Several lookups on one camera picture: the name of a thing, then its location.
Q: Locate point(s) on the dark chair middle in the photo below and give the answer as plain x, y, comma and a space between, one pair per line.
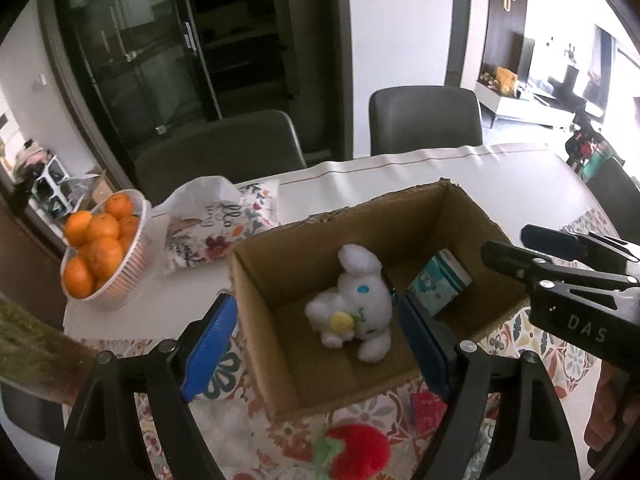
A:
408, 118

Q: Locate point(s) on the person right hand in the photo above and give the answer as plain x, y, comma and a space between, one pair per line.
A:
601, 427

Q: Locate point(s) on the glass vase with dried flowers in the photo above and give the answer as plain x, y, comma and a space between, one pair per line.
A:
37, 359

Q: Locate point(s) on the dark chair right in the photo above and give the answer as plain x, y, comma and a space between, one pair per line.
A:
619, 197

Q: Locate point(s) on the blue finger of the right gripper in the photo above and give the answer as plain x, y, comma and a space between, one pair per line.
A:
514, 262
561, 245

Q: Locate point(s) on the dark chair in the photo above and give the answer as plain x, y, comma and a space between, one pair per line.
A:
619, 197
408, 118
239, 148

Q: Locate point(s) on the white tv console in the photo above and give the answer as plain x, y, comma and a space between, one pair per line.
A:
533, 112

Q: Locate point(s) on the dark chair left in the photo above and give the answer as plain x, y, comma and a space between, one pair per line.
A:
239, 148

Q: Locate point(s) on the teal tissue pack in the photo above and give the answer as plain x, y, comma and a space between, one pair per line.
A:
439, 282

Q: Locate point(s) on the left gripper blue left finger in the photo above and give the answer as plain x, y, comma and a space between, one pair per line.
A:
203, 344

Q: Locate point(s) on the patterned table runner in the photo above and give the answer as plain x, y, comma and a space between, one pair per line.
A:
232, 416

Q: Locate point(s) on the brown cardboard box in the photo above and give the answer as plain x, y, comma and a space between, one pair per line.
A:
276, 273

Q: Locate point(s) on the pink red snack packet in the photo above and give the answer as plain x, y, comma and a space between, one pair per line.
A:
426, 411

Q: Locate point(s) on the white basket of oranges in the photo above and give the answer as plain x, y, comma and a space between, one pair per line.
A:
108, 250

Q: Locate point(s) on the dark slatted wall panel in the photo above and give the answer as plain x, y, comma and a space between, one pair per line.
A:
504, 35

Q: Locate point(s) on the red fuzzy strawberry plush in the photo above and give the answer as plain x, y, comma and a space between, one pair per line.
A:
351, 451

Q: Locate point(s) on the floral tissue pouch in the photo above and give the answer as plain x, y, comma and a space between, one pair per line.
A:
209, 215

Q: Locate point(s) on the black glass cabinet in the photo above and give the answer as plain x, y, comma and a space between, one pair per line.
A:
149, 67

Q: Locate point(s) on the white plush bunny toy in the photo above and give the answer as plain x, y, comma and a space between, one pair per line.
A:
358, 307

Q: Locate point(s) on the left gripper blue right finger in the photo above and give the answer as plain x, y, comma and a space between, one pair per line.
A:
431, 343

